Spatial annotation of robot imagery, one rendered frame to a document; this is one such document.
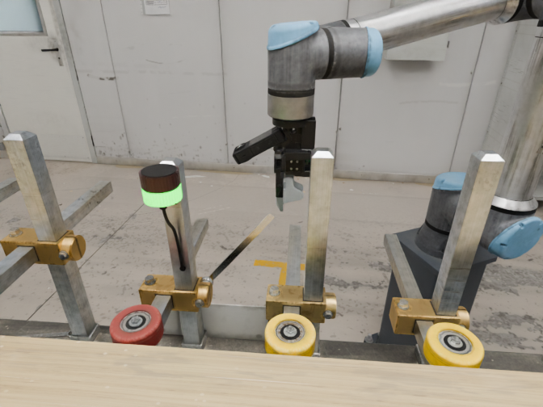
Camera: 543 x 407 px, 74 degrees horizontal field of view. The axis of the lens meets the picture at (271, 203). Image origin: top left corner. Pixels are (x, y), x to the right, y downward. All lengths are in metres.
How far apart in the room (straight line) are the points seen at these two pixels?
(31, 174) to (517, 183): 1.12
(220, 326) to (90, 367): 0.32
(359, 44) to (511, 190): 0.64
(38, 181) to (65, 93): 3.31
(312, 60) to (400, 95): 2.57
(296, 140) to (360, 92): 2.47
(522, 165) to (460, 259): 0.50
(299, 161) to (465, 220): 0.32
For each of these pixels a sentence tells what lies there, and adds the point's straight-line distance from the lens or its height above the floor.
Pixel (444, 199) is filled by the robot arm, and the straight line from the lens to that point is 1.30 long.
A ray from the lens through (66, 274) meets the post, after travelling 0.83.
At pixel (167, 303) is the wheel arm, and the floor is 0.86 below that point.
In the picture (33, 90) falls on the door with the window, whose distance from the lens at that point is 4.23.
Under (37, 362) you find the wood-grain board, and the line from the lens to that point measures 0.66.
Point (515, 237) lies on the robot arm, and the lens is 1.19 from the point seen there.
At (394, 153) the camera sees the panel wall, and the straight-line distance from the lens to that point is 3.37.
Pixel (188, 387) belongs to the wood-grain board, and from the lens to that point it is 0.56.
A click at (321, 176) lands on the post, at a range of 0.57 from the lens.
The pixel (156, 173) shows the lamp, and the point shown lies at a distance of 0.57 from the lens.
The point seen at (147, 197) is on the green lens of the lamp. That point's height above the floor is 1.10.
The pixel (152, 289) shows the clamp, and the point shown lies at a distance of 0.76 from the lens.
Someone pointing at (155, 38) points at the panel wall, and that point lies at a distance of 3.46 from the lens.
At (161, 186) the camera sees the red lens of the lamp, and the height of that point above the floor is 1.12.
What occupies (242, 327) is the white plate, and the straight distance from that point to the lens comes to 0.84.
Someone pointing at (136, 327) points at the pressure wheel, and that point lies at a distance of 0.64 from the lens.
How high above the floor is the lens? 1.35
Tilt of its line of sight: 28 degrees down
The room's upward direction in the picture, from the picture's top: straight up
